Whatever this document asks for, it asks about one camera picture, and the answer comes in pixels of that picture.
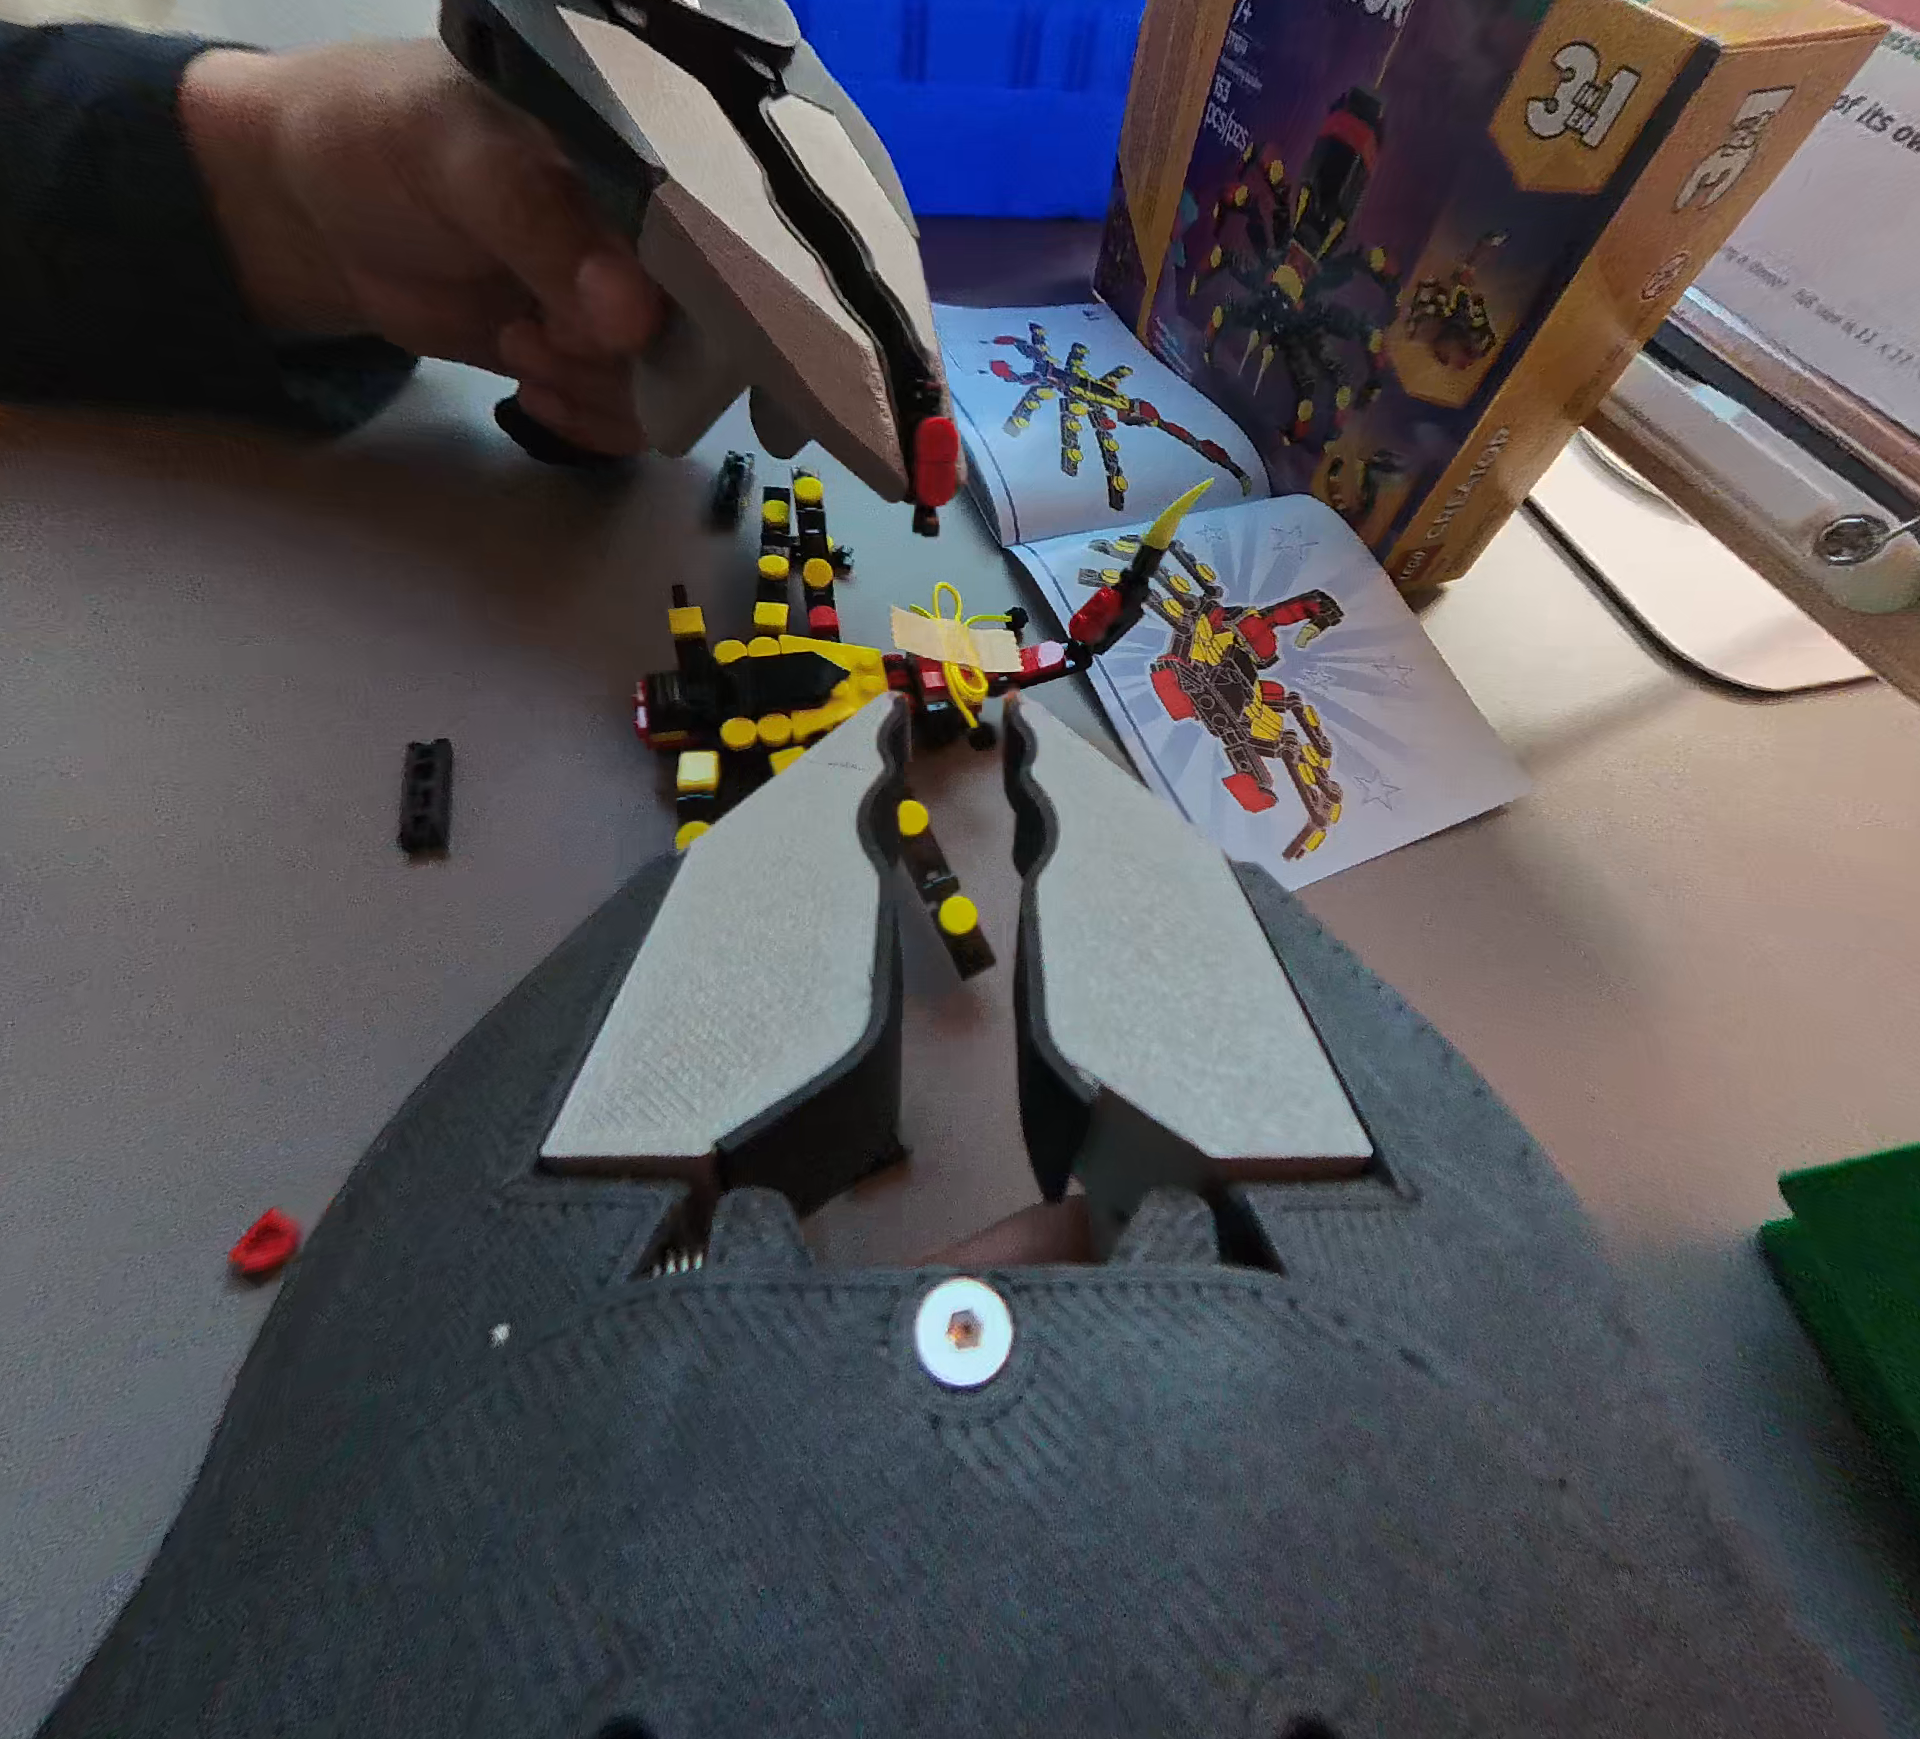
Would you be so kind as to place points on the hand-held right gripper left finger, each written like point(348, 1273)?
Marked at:
point(735, 973)

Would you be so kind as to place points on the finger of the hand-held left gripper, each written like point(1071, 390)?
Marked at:
point(871, 239)
point(735, 225)

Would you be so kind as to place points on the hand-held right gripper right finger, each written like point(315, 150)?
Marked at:
point(1184, 987)

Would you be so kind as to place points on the red and black lego segment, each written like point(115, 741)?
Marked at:
point(935, 457)

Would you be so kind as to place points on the black yellow lego scorpion model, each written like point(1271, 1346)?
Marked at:
point(766, 682)

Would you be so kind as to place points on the small black lego piece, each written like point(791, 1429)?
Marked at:
point(732, 486)

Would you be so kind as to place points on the open lego instruction booklet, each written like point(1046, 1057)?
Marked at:
point(1349, 749)

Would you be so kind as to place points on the black lego plate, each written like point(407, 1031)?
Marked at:
point(425, 793)

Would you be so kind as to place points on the small red lego piece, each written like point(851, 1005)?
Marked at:
point(265, 1240)

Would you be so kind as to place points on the lego set cardboard box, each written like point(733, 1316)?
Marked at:
point(1425, 194)

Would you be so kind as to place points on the person's left hand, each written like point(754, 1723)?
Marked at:
point(375, 194)

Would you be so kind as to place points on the blue plastic bin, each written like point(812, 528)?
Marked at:
point(960, 45)

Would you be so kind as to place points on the wooden display board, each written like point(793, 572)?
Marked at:
point(1726, 614)

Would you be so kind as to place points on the green plastic bin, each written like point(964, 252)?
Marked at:
point(1861, 1289)

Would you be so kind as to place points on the task instruction poster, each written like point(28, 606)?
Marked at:
point(1844, 209)

